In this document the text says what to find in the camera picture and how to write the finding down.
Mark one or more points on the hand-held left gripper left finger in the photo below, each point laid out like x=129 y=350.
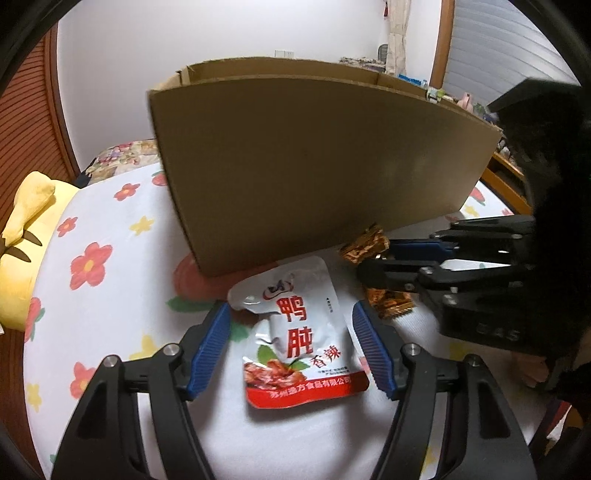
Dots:
x=210 y=346

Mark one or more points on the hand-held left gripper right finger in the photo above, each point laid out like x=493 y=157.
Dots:
x=374 y=350

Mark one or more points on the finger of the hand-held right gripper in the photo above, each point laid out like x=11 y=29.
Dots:
x=420 y=251
x=392 y=274

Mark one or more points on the brown candy wrapper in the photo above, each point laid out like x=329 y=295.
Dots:
x=390 y=302
x=364 y=244

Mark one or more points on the white red snack pouch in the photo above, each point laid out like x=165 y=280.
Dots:
x=295 y=332

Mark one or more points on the brown cardboard box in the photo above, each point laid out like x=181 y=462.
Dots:
x=300 y=161

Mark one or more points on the white flower print bedsheet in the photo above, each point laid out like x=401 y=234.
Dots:
x=115 y=323

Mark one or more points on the pink humidifier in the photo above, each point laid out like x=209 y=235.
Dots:
x=466 y=100

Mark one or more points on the row of small bottles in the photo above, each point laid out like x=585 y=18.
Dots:
x=436 y=92

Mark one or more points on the blue box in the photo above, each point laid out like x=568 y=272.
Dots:
x=413 y=81

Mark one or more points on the stack of folded fabric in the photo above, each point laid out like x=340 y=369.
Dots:
x=362 y=63

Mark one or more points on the grey window blinds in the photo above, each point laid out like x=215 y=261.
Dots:
x=485 y=46

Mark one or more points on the small grey fan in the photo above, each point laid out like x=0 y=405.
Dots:
x=382 y=51

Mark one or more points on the yellow plush toy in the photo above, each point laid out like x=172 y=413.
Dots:
x=23 y=258

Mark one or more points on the cream curtain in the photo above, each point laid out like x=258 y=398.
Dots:
x=398 y=37

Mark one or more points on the wooden slatted wardrobe door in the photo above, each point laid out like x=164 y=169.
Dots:
x=27 y=115

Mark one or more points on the wooden window frame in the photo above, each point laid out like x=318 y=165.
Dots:
x=438 y=46

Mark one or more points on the white wall switch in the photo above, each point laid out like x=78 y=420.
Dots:
x=285 y=53

